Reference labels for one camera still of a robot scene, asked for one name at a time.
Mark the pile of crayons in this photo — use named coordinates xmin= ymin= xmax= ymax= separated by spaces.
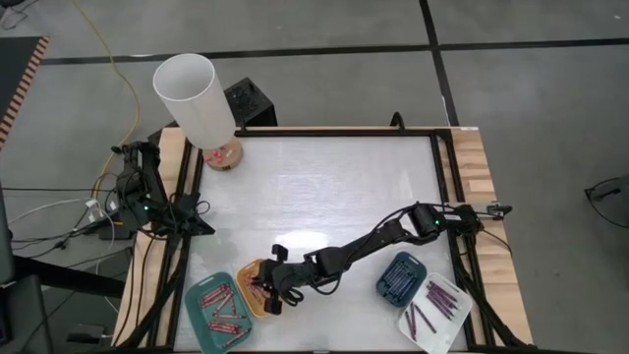
xmin=213 ymin=292 xmax=237 ymax=316

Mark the dark blue plastic tray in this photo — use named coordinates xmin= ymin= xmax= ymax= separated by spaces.
xmin=375 ymin=251 xmax=428 ymax=310

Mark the white shade table lamp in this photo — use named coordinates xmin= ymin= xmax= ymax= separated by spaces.
xmin=152 ymin=52 xmax=245 ymax=172

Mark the black perforated box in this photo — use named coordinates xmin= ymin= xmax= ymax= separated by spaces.
xmin=223 ymin=77 xmax=279 ymax=130

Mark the yellow cable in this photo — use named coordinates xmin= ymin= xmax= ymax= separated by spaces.
xmin=70 ymin=0 xmax=142 ymax=148

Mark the black power adapter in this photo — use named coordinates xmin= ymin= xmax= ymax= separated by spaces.
xmin=95 ymin=223 xmax=137 ymax=242

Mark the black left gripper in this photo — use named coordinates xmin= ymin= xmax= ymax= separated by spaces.
xmin=169 ymin=194 xmax=216 ymax=237

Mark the black mat striped edge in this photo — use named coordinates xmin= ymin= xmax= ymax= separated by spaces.
xmin=0 ymin=35 xmax=50 ymax=151

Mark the white plastic tray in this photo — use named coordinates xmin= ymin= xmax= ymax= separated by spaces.
xmin=397 ymin=271 xmax=475 ymax=354

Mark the teal green plastic tray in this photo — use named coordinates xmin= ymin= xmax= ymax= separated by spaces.
xmin=184 ymin=270 xmax=255 ymax=354

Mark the yellow plastic tray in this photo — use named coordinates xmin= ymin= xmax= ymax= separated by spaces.
xmin=236 ymin=259 xmax=276 ymax=319

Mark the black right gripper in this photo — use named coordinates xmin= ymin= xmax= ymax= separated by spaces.
xmin=258 ymin=244 xmax=315 ymax=316

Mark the thin black cable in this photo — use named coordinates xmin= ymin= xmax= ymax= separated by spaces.
xmin=0 ymin=186 xmax=117 ymax=194

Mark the white cable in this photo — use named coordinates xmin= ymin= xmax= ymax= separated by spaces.
xmin=7 ymin=198 xmax=117 ymax=225

